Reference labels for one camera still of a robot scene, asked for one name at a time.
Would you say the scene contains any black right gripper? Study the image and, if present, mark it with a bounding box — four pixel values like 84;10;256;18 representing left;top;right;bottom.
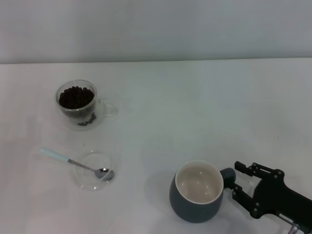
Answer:
229;160;312;232

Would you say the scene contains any dark teal ceramic mug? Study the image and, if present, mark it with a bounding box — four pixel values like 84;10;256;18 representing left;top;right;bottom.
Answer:
169;159;236;224

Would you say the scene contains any blue-handled metal spoon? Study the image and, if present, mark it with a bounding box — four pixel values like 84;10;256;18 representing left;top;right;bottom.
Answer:
39;147;115;182

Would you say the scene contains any dark coffee beans heap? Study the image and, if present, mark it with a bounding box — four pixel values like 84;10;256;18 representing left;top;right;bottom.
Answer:
58;85;97;127

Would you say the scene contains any clear glass saucer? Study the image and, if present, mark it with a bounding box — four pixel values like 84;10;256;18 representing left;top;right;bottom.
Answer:
73;151;119;192

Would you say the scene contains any grey cable connector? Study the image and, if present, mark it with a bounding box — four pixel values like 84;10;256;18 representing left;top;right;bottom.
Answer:
289;220;300;234

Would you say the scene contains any double-wall glass cup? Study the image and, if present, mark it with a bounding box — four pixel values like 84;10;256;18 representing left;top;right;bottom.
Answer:
55;79;119;132

